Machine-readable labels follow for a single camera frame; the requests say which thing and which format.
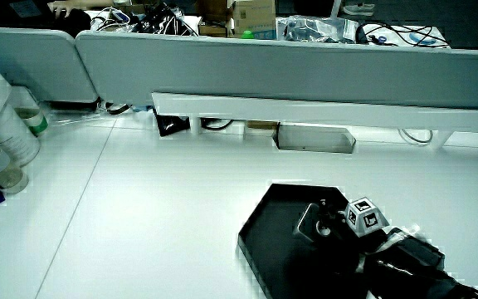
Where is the person's right hand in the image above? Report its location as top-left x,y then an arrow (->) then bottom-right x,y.
314,196 -> 391,267

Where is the black hexagonal plate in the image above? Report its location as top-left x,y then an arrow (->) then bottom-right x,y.
237,183 -> 369,299

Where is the person's right forearm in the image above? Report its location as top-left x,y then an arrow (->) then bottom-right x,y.
357,225 -> 478,299

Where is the grey partition panel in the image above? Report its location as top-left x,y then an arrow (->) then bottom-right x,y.
75,29 -> 478,112
0,26 -> 100,104

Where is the clear plastic bag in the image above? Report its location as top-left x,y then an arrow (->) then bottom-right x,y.
276,15 -> 360,45

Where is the white shoe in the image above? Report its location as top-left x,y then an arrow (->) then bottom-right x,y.
342,2 -> 376,17

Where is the cardboard box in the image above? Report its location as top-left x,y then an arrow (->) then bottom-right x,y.
231,0 -> 278,41

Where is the white cup green band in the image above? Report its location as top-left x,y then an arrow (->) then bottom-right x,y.
8,85 -> 50,138

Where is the white cylindrical bottle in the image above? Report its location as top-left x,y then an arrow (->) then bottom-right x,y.
0,103 -> 41,168

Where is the white looped cable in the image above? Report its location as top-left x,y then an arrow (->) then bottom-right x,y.
397,127 -> 434,146

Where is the white cable tray shelf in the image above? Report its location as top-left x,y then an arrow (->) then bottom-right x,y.
151,91 -> 478,150

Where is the black cable on white pad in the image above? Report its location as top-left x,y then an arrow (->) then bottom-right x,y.
357,22 -> 451,50

